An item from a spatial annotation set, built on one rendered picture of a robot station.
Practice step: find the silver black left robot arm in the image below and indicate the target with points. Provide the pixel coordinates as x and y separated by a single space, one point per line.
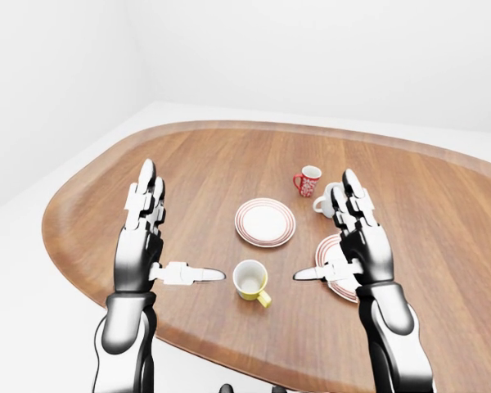
122 344

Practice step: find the white plate with red rings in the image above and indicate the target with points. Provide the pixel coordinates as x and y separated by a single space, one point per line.
331 249
265 222

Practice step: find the small dark shape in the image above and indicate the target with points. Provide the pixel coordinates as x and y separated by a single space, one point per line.
226 389
279 389

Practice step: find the red white patterned mug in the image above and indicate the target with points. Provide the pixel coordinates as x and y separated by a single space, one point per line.
307 181

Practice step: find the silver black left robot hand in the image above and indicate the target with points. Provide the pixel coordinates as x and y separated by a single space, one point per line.
136 254

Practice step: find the plain white mug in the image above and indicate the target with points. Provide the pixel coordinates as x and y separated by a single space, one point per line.
326 200

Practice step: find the yellow and white mug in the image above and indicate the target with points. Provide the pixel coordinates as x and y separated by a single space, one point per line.
250 282

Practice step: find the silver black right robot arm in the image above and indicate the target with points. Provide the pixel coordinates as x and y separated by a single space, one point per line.
395 340

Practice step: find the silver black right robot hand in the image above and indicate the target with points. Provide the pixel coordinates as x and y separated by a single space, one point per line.
372 249

